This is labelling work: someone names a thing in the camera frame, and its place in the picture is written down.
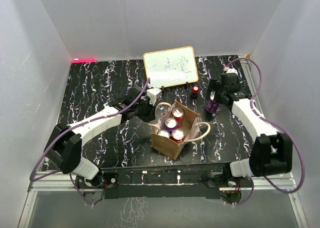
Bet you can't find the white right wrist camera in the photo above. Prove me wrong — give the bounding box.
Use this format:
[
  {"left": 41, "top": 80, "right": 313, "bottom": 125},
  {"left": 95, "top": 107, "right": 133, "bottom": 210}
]
[{"left": 223, "top": 66, "right": 238, "bottom": 75}]

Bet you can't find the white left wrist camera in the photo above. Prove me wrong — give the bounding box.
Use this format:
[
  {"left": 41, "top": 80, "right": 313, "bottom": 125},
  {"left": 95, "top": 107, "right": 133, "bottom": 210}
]
[{"left": 146, "top": 88, "right": 162, "bottom": 106}]

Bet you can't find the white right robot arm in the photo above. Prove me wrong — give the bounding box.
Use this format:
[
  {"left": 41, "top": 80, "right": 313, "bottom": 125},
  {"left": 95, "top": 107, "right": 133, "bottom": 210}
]
[{"left": 208, "top": 72, "right": 293, "bottom": 187}]

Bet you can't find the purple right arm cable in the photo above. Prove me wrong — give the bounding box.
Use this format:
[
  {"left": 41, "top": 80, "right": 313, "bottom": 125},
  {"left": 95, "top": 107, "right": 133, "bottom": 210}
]
[{"left": 207, "top": 57, "right": 306, "bottom": 208}]

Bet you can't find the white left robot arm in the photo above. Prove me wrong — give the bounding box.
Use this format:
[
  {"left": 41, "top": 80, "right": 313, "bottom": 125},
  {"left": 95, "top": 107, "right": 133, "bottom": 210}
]
[{"left": 45, "top": 86, "right": 162, "bottom": 188}]

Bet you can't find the purple soda can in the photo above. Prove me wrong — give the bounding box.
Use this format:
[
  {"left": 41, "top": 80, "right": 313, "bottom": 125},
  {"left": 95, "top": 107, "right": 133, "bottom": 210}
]
[
  {"left": 163, "top": 117, "right": 178, "bottom": 133},
  {"left": 157, "top": 129, "right": 171, "bottom": 138},
  {"left": 205, "top": 91, "right": 220, "bottom": 113}
]

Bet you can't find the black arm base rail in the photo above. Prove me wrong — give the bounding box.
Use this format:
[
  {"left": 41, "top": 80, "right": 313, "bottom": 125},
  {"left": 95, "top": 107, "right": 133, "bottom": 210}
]
[{"left": 75, "top": 163, "right": 251, "bottom": 200}]

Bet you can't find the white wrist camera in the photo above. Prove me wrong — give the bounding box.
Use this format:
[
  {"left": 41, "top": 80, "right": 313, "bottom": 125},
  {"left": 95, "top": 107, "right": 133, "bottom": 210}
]
[
  {"left": 223, "top": 66, "right": 238, "bottom": 75},
  {"left": 146, "top": 88, "right": 162, "bottom": 106}
]

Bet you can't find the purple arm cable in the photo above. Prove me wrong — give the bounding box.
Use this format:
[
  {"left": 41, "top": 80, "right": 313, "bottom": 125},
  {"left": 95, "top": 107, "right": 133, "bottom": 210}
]
[
  {"left": 207, "top": 57, "right": 306, "bottom": 208},
  {"left": 29, "top": 78, "right": 151, "bottom": 207}
]

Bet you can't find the red cola can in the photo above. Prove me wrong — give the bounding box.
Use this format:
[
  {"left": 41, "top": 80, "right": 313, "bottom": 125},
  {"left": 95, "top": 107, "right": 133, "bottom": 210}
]
[
  {"left": 170, "top": 129, "right": 185, "bottom": 143},
  {"left": 171, "top": 107, "right": 184, "bottom": 122}
]

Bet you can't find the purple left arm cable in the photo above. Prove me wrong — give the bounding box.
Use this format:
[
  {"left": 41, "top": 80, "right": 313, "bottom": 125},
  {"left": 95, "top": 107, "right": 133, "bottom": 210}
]
[{"left": 29, "top": 78, "right": 151, "bottom": 207}]

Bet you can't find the red capped black bottle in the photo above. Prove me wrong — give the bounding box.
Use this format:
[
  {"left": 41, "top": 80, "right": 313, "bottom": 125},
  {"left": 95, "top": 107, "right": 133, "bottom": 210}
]
[{"left": 190, "top": 86, "right": 199, "bottom": 99}]

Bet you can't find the yellow framed whiteboard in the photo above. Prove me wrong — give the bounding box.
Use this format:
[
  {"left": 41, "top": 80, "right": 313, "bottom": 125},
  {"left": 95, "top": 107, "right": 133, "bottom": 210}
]
[{"left": 143, "top": 46, "right": 199, "bottom": 88}]

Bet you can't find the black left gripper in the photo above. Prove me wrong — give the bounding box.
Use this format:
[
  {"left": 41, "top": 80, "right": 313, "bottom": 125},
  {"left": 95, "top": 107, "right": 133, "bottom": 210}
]
[{"left": 134, "top": 98, "right": 157, "bottom": 123}]

